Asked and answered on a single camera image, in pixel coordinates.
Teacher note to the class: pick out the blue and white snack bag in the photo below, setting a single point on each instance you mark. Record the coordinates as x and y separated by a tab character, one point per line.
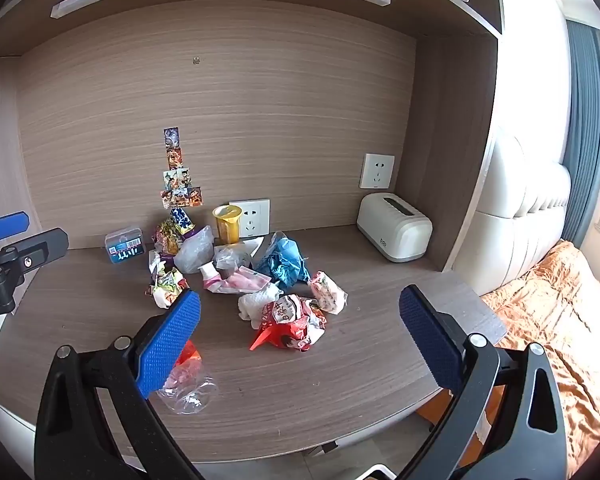
182	220

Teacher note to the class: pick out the white flat board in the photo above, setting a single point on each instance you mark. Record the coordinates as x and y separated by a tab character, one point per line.
254	217

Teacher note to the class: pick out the grey curtain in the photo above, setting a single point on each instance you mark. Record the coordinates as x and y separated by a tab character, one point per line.
582	135

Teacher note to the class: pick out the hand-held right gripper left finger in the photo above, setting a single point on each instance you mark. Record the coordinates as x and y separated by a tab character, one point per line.
172	340

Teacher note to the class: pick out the purple snack bag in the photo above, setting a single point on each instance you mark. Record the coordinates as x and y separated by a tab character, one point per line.
167	242

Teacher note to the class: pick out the white toaster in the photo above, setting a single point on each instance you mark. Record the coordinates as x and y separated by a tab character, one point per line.
395	227

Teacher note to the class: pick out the white paper sheet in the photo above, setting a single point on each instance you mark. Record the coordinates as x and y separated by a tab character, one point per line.
250	246

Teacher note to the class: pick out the white crumpled tissue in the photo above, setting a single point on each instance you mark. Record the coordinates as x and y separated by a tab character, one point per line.
257	302

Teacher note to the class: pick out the clear plastic box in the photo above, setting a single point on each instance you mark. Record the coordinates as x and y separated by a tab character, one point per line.
124	246

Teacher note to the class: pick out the red snack wrapper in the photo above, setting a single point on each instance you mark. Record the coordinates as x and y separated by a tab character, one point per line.
290	325

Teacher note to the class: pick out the group of cartoon wall stickers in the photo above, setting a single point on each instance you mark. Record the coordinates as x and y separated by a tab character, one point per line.
177	180

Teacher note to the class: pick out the yellow plastic cup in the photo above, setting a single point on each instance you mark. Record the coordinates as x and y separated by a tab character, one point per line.
226	225

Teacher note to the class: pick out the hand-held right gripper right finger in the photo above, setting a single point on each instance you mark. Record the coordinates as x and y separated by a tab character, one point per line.
427	342

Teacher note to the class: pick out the white wall socket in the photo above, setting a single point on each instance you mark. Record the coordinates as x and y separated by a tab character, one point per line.
377	171

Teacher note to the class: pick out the white padded headboard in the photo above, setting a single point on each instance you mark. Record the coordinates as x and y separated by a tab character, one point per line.
520	220

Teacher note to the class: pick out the clear plastic bag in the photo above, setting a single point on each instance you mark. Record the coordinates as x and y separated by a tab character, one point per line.
195	252

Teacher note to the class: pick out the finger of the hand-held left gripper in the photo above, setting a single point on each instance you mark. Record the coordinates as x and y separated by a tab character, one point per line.
7	222
35	247

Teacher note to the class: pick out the crumpled white printed wrapper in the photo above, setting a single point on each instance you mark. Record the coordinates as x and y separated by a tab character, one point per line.
167	285

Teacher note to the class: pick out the pink packaging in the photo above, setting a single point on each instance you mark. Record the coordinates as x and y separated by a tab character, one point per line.
235	280

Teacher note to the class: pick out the floral crumpled wrapper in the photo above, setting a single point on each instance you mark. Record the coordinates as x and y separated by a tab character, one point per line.
327	292

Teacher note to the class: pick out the blue plastic bag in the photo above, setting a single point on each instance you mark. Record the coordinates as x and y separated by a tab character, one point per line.
282	260

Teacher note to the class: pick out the wooden overhead shelf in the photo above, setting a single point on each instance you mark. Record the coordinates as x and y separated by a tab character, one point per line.
440	5

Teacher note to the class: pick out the crushed clear plastic bottle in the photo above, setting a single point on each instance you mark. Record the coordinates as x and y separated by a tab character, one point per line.
192	390

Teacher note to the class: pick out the grey crumpled plastic film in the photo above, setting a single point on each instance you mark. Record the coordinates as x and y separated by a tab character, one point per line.
232	260

